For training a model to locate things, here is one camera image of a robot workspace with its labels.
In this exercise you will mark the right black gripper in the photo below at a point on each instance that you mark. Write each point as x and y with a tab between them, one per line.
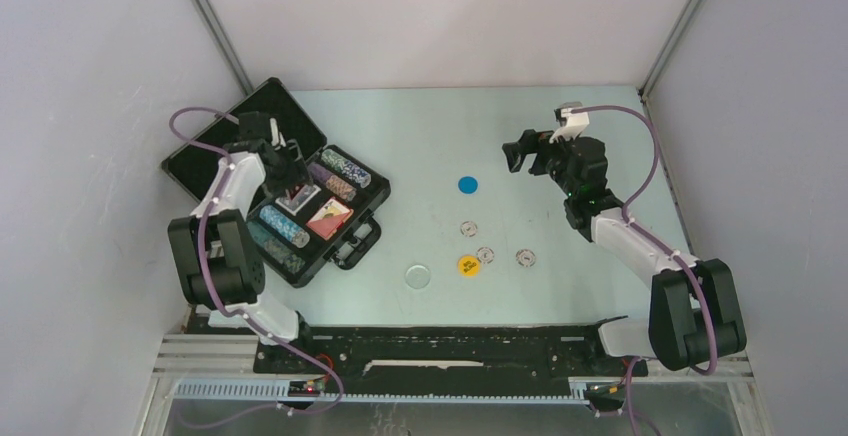
531	142

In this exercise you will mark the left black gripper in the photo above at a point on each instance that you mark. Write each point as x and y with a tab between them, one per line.
297	174

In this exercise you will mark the all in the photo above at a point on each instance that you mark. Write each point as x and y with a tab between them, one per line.
294	202

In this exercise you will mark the red playing card deck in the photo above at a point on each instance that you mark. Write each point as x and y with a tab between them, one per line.
329	218

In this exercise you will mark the clear round dealer button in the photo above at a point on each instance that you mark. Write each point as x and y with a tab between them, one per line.
417	276

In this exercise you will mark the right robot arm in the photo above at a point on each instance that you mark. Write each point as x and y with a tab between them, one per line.
694	316

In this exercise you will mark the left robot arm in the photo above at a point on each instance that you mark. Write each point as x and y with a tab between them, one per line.
218	262

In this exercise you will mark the black poker set case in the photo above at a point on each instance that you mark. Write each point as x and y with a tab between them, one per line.
317	203

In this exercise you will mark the purple and orange chip stack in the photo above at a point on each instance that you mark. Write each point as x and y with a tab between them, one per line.
332	182

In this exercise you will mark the blue playing card deck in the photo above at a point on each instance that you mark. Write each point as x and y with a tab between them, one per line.
279	199

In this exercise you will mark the light blue chip stack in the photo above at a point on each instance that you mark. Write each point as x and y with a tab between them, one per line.
284	226

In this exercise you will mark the green and blue chip stack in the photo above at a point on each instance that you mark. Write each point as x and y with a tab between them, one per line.
346	167

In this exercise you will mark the blue round chip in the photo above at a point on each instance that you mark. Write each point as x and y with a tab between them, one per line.
468	185

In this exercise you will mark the teal green chip stack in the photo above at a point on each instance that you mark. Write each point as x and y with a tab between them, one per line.
278	252

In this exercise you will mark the white poker chip upper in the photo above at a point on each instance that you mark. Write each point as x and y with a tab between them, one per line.
468	228

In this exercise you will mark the white poker chip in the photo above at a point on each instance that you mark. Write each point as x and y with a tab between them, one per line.
526	258
468	228
485	255

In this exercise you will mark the white poker chip right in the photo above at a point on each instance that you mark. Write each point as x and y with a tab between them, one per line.
526	258

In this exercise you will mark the white poker chip middle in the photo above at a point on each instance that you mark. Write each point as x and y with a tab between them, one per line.
485	255

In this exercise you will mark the yellow big blind button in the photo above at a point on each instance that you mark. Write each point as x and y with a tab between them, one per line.
468	266

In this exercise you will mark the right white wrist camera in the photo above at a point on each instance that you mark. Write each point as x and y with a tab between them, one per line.
572	121

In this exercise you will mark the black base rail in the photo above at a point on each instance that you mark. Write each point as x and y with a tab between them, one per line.
464	361

